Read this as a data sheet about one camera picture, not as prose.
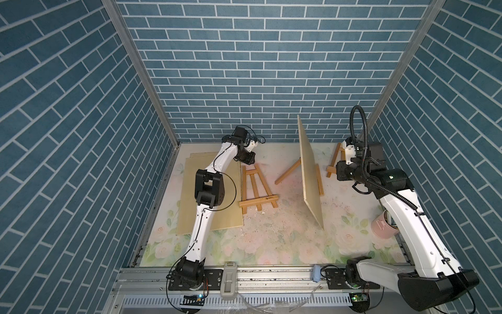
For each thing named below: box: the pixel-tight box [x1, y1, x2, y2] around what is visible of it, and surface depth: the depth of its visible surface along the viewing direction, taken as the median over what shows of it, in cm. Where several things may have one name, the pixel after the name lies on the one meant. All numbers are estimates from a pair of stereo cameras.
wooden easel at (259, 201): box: [238, 163, 280, 215], surface depth 98 cm
